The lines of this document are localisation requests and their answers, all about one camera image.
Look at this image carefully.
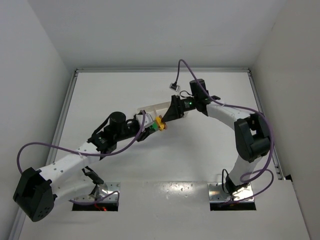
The green lego brick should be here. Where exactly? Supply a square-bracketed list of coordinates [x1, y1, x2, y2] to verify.
[149, 123, 159, 133]

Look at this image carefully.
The yellow curved lego brick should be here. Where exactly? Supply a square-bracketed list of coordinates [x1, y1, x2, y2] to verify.
[155, 115, 167, 131]

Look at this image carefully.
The brown lego plate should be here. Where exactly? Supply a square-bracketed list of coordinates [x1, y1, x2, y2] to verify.
[159, 122, 168, 131]

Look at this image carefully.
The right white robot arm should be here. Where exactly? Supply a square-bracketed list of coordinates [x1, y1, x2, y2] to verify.
[161, 79, 273, 195]

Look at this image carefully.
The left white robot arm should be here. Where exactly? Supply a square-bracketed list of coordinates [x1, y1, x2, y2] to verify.
[13, 110, 157, 222]

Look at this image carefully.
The white three-compartment tray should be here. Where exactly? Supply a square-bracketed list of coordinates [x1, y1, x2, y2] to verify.
[135, 100, 171, 120]

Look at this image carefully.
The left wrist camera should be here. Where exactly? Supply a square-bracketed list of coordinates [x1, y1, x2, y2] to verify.
[135, 112, 155, 129]

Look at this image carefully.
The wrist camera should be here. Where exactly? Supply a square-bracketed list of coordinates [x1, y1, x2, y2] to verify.
[135, 112, 155, 129]
[169, 82, 180, 93]

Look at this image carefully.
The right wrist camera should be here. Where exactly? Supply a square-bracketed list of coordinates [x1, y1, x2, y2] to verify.
[169, 82, 180, 93]

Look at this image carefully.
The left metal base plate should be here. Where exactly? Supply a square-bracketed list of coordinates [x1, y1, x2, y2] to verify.
[71, 182, 121, 206]

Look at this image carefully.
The metal base plate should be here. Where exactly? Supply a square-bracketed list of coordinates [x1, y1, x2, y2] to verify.
[71, 182, 121, 206]
[207, 182, 255, 204]

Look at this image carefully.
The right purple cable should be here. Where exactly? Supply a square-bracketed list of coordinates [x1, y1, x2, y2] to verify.
[176, 58, 275, 207]

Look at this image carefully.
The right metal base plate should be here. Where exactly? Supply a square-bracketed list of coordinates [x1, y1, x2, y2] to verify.
[207, 182, 255, 204]

